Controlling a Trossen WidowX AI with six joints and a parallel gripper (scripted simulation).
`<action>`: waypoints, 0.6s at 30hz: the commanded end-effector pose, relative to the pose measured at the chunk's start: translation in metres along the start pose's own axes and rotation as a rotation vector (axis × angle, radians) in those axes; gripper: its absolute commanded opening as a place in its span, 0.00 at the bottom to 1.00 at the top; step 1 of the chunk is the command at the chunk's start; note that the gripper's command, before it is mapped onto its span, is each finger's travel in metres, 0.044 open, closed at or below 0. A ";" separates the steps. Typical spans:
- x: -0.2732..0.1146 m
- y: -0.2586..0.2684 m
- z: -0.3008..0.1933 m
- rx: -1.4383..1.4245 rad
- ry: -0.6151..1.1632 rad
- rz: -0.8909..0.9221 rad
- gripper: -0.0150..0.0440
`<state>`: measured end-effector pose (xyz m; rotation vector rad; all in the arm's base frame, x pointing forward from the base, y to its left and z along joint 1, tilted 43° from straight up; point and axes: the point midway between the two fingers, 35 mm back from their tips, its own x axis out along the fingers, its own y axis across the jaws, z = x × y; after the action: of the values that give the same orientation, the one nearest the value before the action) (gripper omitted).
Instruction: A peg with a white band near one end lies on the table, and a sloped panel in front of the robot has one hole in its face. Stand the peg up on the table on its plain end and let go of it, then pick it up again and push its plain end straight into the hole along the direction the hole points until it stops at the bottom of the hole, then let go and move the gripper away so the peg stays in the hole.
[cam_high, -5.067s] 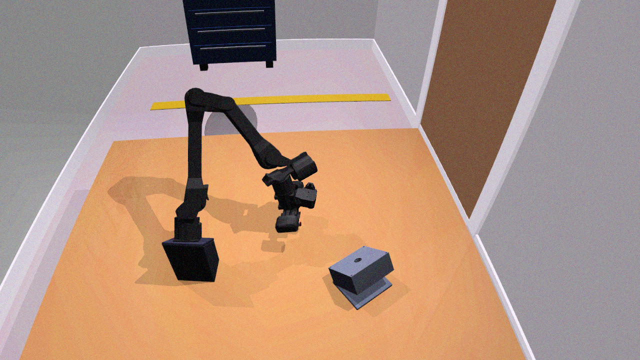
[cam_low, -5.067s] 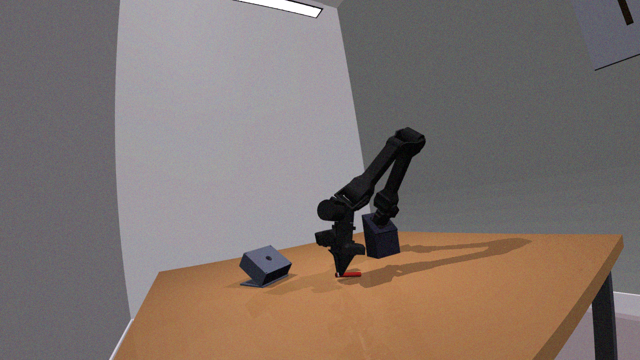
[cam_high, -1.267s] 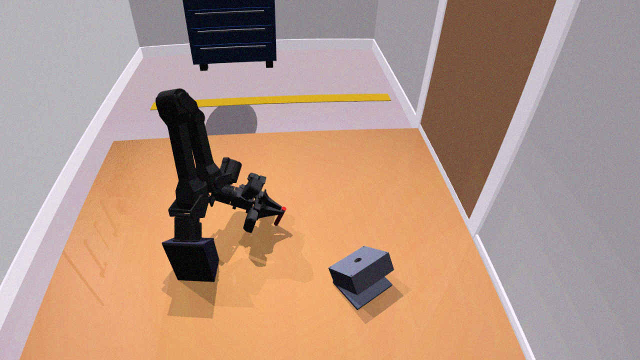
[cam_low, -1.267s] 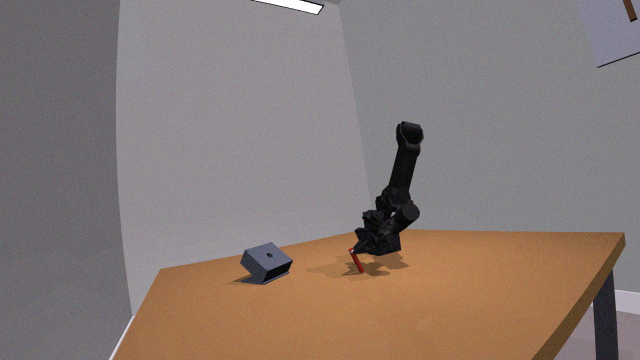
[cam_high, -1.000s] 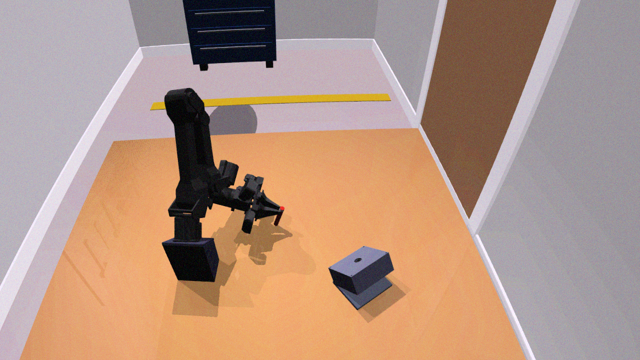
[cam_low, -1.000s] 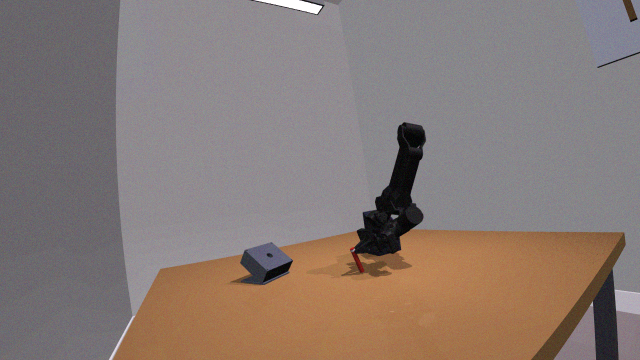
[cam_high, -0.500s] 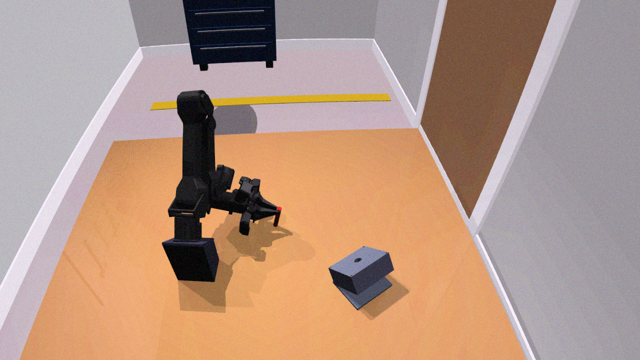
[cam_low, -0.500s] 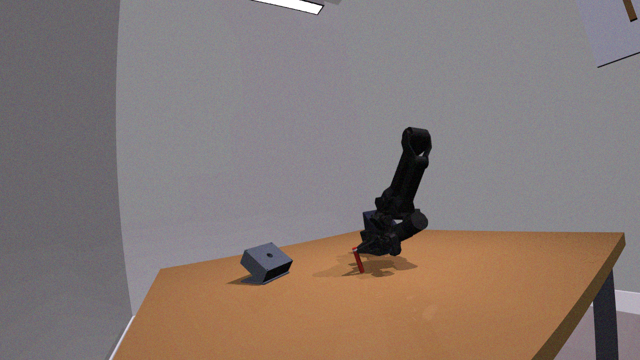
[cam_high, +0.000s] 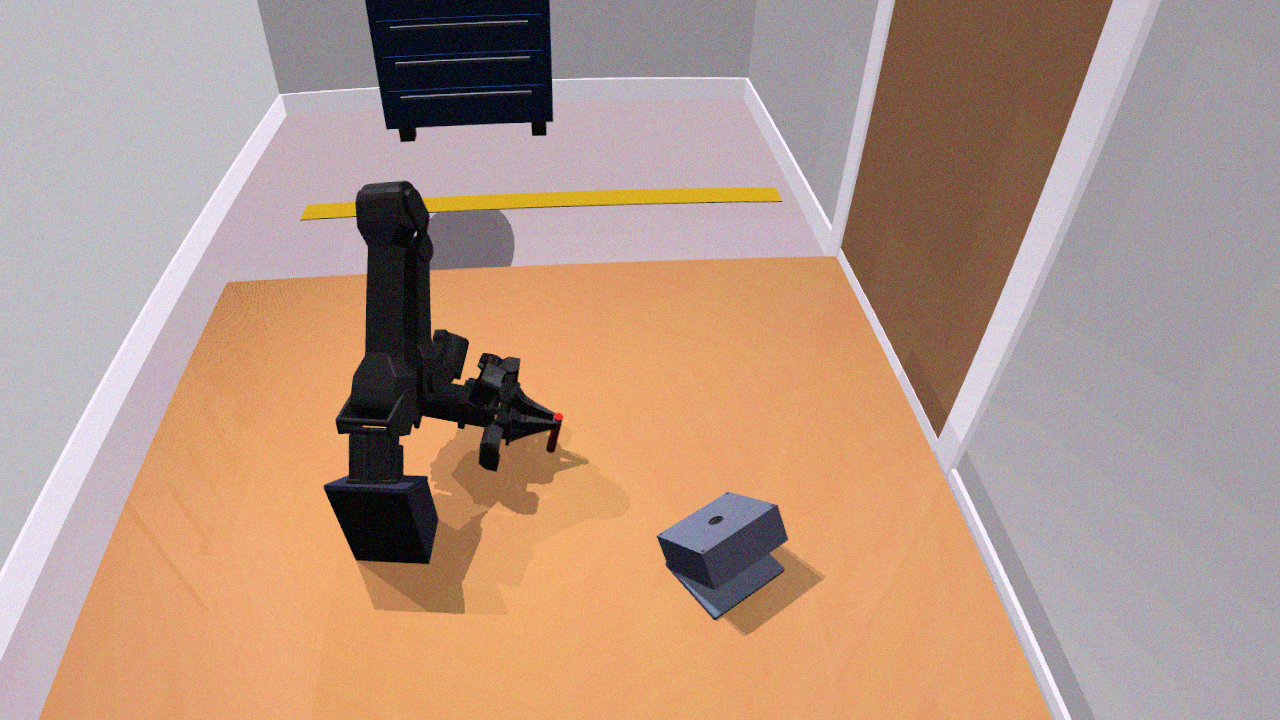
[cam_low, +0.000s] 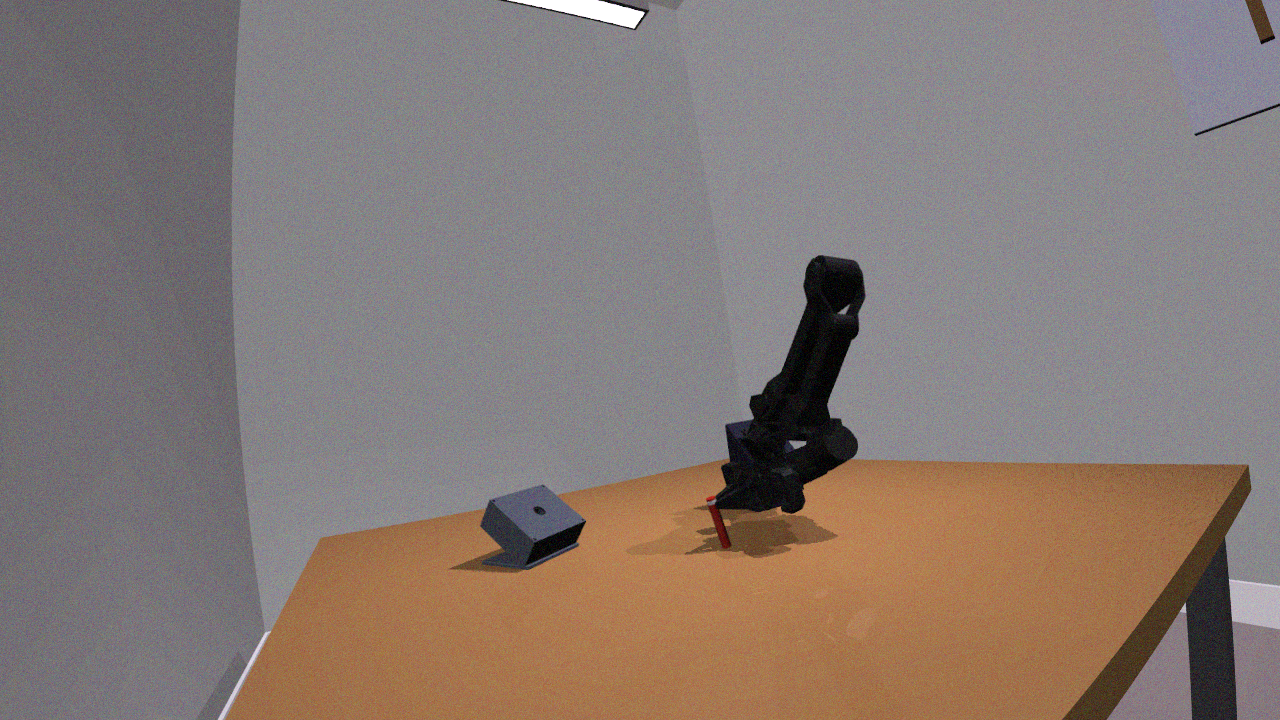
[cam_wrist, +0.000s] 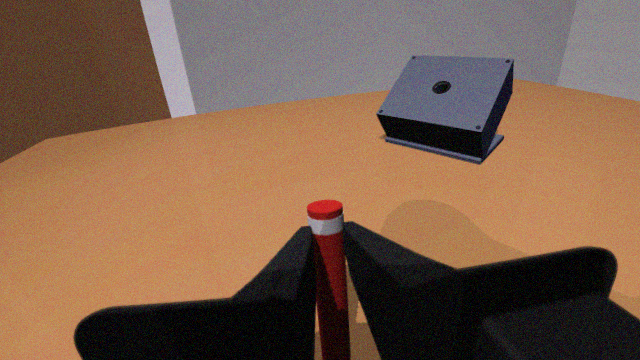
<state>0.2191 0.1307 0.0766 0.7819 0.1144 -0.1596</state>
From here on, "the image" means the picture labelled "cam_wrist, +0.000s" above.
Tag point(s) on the grey metal panel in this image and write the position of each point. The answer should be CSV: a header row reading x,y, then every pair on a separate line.
x,y
448,105

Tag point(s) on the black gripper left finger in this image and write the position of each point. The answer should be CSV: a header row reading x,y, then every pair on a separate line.
x,y
270,318

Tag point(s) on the red peg with white band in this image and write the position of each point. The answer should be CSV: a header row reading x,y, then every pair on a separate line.
x,y
326,219

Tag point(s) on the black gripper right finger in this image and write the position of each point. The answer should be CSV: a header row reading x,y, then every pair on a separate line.
x,y
421,309

